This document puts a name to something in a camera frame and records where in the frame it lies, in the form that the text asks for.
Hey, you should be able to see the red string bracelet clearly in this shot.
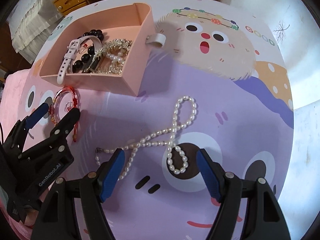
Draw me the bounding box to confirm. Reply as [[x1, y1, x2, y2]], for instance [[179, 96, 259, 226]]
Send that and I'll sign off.
[[48, 86, 81, 143]]

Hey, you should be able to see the white pearl necklace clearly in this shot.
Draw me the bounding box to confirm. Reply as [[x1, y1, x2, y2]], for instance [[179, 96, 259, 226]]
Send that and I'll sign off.
[[94, 95, 198, 181]]

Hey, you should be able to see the gold rhinestone bracelet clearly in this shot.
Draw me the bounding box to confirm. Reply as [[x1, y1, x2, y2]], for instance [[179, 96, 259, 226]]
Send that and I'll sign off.
[[88, 38, 133, 75]]

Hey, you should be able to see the pink jewelry box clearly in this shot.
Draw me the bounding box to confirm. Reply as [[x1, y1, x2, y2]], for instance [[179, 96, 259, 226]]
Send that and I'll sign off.
[[39, 3, 156, 96]]

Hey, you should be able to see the person's left hand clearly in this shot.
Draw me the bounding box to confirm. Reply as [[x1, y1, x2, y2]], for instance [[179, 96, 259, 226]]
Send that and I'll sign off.
[[23, 209, 39, 228]]

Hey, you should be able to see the pink fluffy blanket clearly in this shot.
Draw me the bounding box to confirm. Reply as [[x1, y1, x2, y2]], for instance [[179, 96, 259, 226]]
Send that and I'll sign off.
[[0, 69, 30, 139]]

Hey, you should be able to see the white lace bed cover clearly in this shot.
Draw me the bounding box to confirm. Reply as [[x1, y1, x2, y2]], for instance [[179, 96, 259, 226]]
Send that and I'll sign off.
[[7, 0, 63, 63]]

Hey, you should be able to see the cartoon printed table mat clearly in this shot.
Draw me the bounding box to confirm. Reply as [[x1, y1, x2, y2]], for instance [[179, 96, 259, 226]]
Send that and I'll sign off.
[[17, 0, 294, 239]]

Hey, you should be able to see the white box pull tab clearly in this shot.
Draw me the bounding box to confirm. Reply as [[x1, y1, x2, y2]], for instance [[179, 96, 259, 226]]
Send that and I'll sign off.
[[145, 33, 166, 48]]

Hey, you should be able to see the black bead bracelet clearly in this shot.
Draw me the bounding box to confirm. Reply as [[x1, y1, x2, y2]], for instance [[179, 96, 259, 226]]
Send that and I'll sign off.
[[73, 29, 104, 74]]

